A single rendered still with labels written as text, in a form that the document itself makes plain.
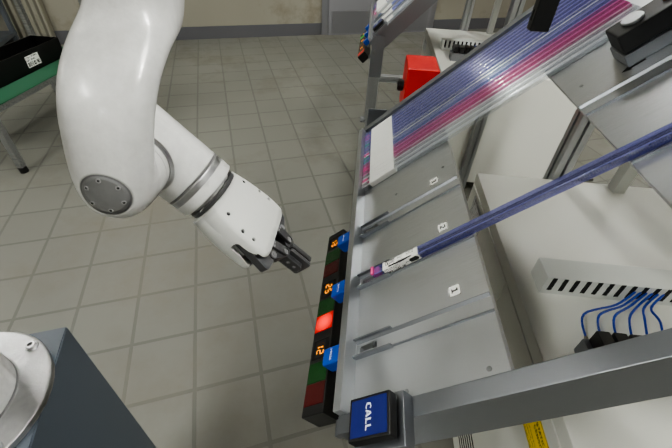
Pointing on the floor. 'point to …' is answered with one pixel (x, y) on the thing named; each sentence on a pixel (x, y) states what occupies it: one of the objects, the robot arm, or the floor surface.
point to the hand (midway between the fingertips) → (294, 258)
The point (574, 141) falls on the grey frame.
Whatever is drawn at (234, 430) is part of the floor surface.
